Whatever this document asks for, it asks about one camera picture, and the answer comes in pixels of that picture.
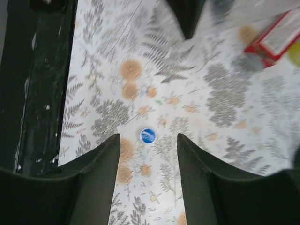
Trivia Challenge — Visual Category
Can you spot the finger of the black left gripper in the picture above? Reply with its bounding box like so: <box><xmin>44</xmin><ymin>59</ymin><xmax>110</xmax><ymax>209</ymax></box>
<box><xmin>167</xmin><ymin>0</ymin><xmax>206</xmax><ymax>39</ymax></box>

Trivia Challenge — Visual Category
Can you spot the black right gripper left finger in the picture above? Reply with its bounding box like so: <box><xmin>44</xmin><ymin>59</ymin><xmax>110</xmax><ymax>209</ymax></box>
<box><xmin>0</xmin><ymin>134</ymin><xmax>120</xmax><ymax>225</ymax></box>

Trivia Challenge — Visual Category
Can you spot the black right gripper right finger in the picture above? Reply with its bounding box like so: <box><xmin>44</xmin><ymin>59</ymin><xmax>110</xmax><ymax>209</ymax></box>
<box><xmin>177</xmin><ymin>134</ymin><xmax>300</xmax><ymax>225</ymax></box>

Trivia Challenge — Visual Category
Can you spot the blue white cap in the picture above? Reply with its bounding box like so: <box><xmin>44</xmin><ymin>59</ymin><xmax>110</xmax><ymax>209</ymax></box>
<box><xmin>139</xmin><ymin>127</ymin><xmax>157</xmax><ymax>144</ymax></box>

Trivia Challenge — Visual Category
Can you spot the yellow spray bottle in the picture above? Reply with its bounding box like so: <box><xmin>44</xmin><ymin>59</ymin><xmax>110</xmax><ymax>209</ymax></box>
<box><xmin>287</xmin><ymin>42</ymin><xmax>300</xmax><ymax>67</ymax></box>

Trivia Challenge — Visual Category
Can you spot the floral table mat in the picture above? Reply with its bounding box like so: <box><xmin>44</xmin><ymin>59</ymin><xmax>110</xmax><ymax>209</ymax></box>
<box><xmin>58</xmin><ymin>0</ymin><xmax>300</xmax><ymax>225</ymax></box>

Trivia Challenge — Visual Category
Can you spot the red white box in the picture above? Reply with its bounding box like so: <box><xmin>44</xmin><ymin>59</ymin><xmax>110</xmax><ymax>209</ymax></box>
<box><xmin>244</xmin><ymin>8</ymin><xmax>300</xmax><ymax>71</ymax></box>

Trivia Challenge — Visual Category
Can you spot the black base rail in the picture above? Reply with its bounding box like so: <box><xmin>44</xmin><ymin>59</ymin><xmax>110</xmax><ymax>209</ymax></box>
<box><xmin>0</xmin><ymin>0</ymin><xmax>78</xmax><ymax>176</ymax></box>

